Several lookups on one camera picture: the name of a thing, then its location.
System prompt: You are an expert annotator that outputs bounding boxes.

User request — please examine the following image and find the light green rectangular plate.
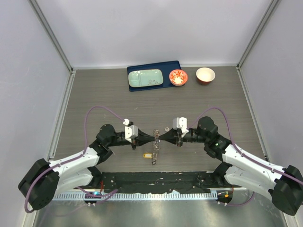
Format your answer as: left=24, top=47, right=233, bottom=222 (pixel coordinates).
left=128, top=69, right=164, bottom=88

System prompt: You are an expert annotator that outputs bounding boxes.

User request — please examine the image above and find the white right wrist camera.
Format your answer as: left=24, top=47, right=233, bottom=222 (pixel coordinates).
left=172, top=117, right=189, bottom=138

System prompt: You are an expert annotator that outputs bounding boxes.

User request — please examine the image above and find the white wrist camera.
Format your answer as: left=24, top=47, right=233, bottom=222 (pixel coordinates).
left=172, top=117, right=189, bottom=138
left=123, top=118, right=139, bottom=143

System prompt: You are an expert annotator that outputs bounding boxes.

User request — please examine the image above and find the white slotted cable duct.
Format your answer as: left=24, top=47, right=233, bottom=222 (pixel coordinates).
left=53, top=190, right=217, bottom=201

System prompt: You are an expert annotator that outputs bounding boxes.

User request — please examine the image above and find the metal key organizer with rings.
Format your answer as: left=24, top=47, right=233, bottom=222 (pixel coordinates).
left=143, top=130, right=160, bottom=165

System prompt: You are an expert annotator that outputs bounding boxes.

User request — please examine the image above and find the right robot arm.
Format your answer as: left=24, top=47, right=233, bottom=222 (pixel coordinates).
left=160, top=116, right=303, bottom=216

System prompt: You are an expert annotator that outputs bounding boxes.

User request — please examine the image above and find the right aluminium frame post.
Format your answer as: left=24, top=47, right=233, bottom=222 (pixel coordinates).
left=236, top=0, right=282, bottom=70

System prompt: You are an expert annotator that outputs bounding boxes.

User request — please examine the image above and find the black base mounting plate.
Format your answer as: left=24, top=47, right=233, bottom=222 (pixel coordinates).
left=102, top=171, right=232, bottom=194

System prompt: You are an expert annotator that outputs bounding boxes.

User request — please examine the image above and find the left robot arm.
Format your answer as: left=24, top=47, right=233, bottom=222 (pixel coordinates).
left=18, top=124, right=154, bottom=213

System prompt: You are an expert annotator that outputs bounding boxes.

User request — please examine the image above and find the left aluminium frame post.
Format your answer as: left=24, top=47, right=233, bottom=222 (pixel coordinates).
left=27, top=0, right=76, bottom=74

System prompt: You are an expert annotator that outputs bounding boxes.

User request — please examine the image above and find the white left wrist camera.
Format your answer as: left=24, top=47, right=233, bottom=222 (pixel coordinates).
left=123, top=118, right=139, bottom=143

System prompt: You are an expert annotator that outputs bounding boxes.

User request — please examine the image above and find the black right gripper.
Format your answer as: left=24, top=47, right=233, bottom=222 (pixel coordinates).
left=159, top=127, right=209, bottom=147

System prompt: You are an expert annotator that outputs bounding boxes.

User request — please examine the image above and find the red cup white inside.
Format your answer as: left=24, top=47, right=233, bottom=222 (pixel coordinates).
left=196, top=67, right=216, bottom=85

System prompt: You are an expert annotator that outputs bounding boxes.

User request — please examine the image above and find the orange patterned small bowl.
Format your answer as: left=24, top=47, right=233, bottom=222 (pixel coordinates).
left=169, top=70, right=188, bottom=87

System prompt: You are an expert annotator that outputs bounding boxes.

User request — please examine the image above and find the aluminium frame post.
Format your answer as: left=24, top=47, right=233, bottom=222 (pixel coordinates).
left=27, top=0, right=76, bottom=74
left=236, top=0, right=282, bottom=70

